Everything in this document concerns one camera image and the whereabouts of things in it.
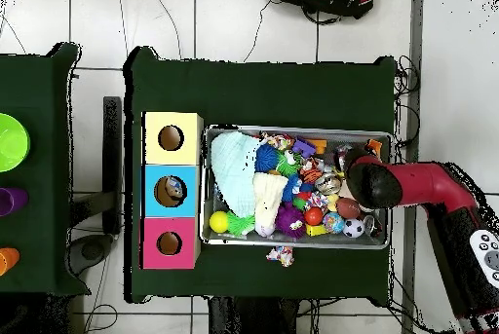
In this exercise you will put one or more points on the colourful patterned cloth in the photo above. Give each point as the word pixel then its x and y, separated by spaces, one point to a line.
pixel 281 256

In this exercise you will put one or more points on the long orange toy brick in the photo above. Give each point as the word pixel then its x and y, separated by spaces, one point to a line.
pixel 375 146

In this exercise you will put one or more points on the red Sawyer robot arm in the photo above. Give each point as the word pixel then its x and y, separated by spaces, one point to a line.
pixel 429 186

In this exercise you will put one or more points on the wooden box with three holes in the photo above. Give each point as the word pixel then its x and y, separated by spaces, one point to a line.
pixel 171 153

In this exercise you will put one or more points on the light blue knitted cloth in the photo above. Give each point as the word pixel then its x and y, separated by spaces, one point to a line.
pixel 234 170

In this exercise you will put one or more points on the cream knitted cloth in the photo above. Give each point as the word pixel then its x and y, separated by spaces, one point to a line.
pixel 269 197

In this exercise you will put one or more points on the blue plastic toy brick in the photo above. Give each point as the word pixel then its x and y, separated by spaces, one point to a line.
pixel 304 147

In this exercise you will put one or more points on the tiger plush toy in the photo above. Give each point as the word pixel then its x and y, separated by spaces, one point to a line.
pixel 310 171

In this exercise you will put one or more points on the yellow ball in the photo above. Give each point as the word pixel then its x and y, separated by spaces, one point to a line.
pixel 219 222

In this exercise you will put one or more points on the purple spiky ball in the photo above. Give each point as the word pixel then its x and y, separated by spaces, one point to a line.
pixel 290 220

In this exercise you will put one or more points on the dark green table cloth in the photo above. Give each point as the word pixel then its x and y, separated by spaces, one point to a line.
pixel 257 92
pixel 35 193

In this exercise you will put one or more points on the brown toy football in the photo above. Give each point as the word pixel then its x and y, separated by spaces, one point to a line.
pixel 347 208

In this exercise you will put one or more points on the small soccer ball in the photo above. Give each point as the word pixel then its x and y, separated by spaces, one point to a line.
pixel 354 228

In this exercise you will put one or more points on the green plastic bowl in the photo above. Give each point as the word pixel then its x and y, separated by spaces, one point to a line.
pixel 11 143

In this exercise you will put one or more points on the purple plastic cup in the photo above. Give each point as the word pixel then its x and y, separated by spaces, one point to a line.
pixel 11 201

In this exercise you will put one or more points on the orange plastic cup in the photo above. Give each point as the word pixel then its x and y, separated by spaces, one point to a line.
pixel 7 260

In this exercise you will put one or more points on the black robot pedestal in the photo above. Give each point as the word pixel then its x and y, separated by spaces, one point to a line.
pixel 253 318

